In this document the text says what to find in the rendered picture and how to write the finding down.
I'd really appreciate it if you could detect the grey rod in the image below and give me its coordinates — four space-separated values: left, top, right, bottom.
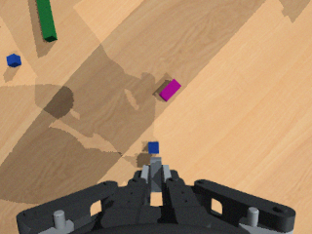
150 157 162 193

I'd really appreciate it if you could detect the small blue cube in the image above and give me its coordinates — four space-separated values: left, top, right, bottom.
6 54 21 67
148 141 159 154

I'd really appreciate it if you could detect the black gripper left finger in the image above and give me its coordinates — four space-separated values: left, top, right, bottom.
16 165 151 234

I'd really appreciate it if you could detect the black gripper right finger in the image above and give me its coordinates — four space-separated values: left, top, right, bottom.
161 165 296 234

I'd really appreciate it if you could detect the green rod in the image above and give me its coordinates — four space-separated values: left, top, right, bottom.
37 0 58 43

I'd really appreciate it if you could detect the small magenta block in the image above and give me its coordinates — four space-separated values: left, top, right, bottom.
159 79 181 102

